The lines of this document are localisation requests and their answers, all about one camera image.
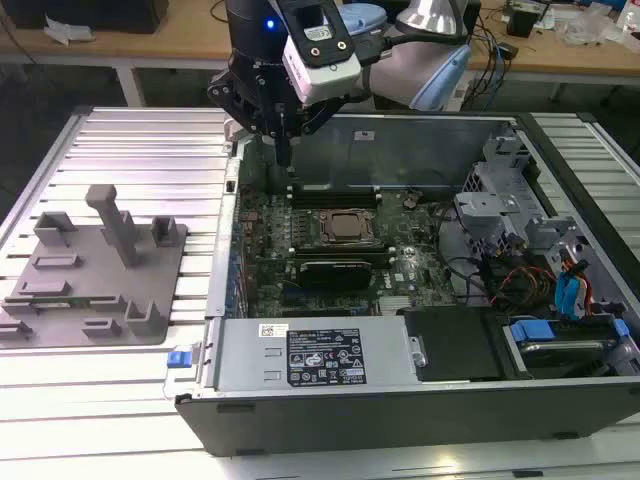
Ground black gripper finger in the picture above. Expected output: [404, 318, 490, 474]
[206, 72, 285, 166]
[283, 93, 347, 167]

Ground wooden desk white legs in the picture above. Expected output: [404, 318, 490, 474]
[0, 0, 640, 109]

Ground silver CPU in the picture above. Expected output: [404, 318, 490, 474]
[330, 213, 370, 237]

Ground large black box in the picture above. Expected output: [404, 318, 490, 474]
[9, 0, 169, 35]

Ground black graphics card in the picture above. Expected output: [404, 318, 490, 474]
[297, 258, 375, 292]

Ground crumpled white paper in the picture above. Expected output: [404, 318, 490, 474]
[42, 13, 95, 47]

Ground green motherboard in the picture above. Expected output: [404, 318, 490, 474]
[234, 187, 459, 321]

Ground tall black box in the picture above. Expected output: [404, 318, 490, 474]
[462, 0, 482, 42]

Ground grey metal drive cage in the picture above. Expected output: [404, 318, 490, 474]
[452, 132, 544, 261]

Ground silver chipset heatsink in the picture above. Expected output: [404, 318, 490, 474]
[377, 294, 415, 317]

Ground black power supply label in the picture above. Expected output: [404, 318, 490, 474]
[285, 327, 368, 387]

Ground grey power supply unit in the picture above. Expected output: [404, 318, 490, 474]
[212, 315, 419, 394]

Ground black plastic shroud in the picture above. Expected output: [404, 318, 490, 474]
[396, 306, 505, 384]

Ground grey parts rack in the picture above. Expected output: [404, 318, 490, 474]
[0, 182, 190, 350]

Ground clear plastic bags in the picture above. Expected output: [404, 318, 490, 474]
[557, 7, 619, 49]

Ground hard disk in blue carrier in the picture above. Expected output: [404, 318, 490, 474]
[504, 319, 632, 380]

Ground black open PC case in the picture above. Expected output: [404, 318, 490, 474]
[164, 107, 640, 459]

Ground white plastic packet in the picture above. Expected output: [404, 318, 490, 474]
[614, 0, 640, 56]

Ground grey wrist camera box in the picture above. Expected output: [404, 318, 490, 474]
[281, 0, 362, 107]

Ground metal socket cover frame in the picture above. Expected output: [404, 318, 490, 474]
[318, 207, 378, 247]

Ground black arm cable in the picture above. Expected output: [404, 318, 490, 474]
[358, 27, 471, 67]

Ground red yellow black wire bundle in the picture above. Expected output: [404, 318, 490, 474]
[487, 264, 557, 307]

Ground blue flat wire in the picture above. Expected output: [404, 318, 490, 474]
[553, 257, 587, 322]

